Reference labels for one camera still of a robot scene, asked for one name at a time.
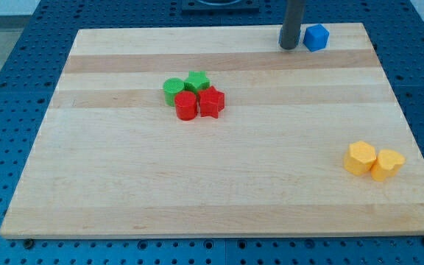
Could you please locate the yellow heart block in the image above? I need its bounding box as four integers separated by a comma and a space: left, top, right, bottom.
370, 149, 406, 182

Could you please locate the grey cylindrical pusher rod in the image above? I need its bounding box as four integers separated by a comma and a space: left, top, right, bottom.
280, 0, 306, 50

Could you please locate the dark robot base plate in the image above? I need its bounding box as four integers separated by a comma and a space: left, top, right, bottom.
180, 0, 260, 14

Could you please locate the green star block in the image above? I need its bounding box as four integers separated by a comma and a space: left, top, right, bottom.
184, 71, 210, 94

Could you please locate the yellow hexagon block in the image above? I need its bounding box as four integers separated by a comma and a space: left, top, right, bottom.
343, 141, 376, 176

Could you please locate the blue triangle block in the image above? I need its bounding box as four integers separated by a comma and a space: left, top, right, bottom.
278, 27, 283, 45

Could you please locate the green cylinder block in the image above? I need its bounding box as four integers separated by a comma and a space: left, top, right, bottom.
163, 77, 185, 107

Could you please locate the blue cube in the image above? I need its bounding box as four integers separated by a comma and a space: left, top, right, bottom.
303, 24, 329, 52

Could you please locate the red star block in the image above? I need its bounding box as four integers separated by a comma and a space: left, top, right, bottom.
198, 86, 225, 119

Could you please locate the red cylinder block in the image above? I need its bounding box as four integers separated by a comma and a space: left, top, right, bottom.
174, 91, 197, 121

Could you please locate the wooden board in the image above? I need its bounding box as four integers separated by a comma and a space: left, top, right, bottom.
0, 23, 424, 239

